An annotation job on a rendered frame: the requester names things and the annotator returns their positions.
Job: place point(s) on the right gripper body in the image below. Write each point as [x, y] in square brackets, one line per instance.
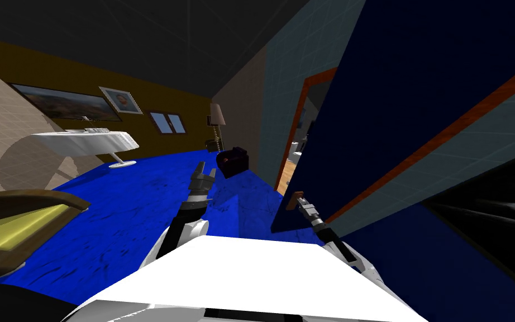
[312, 213]

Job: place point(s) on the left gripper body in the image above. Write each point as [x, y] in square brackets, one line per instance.
[200, 186]

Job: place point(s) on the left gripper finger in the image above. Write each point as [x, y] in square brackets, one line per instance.
[200, 169]
[211, 174]

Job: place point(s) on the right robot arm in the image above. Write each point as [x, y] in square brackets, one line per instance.
[340, 246]

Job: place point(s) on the dark maroon armchair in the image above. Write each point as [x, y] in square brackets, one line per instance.
[233, 162]

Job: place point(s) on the brown framed window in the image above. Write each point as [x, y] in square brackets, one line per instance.
[167, 123]

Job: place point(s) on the floor lamp with beige shade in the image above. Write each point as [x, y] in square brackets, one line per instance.
[217, 115]

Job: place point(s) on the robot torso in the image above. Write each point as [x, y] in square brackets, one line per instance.
[248, 277]

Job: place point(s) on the white framed portrait picture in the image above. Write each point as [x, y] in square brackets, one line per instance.
[121, 100]

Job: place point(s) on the dark blue door leaf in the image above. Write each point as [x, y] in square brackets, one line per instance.
[396, 112]

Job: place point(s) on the white pedestal table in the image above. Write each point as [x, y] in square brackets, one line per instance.
[85, 142]

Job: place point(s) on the long landscape wall picture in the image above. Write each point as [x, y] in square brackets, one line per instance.
[67, 103]

